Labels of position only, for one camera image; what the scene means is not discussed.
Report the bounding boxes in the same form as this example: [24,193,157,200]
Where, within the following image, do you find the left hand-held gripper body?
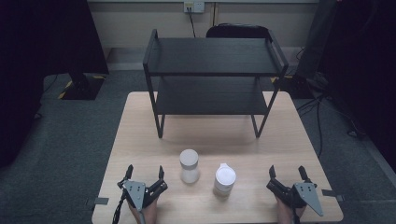
[117,178,169,213]

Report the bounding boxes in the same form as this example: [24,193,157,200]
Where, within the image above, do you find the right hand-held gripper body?
[265,179,325,217]

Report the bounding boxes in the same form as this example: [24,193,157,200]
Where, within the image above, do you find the glass jar with grey lid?
[178,148,201,185]

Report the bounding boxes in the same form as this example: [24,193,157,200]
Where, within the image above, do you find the glass jar with white spout lid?
[213,162,237,198]

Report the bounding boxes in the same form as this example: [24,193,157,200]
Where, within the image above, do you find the black two-tier shelf rack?
[142,28,290,140]

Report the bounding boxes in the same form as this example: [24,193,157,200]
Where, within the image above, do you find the person's left hand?
[128,197,160,224]

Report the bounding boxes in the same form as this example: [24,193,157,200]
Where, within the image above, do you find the person's right hand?
[275,197,308,224]

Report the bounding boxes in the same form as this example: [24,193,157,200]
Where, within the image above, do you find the grey tape strip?
[85,196,110,207]
[320,189,346,203]

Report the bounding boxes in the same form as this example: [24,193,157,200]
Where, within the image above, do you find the black stand base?
[57,72,107,102]

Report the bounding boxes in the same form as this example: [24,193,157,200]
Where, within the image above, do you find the black curtain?
[319,0,396,174]
[0,0,110,169]

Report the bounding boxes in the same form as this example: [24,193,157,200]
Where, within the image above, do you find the dark stand with base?
[273,0,339,100]

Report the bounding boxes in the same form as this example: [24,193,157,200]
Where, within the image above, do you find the black chair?
[205,22,271,39]

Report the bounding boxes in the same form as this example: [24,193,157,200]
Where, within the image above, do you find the braided left gripper cable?
[111,189,129,224]

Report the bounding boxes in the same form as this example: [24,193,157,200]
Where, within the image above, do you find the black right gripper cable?
[291,206,302,224]

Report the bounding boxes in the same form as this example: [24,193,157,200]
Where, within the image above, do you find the black floor cables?
[294,92,366,159]

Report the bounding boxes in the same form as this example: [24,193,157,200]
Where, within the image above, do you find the white wall socket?
[183,0,206,14]

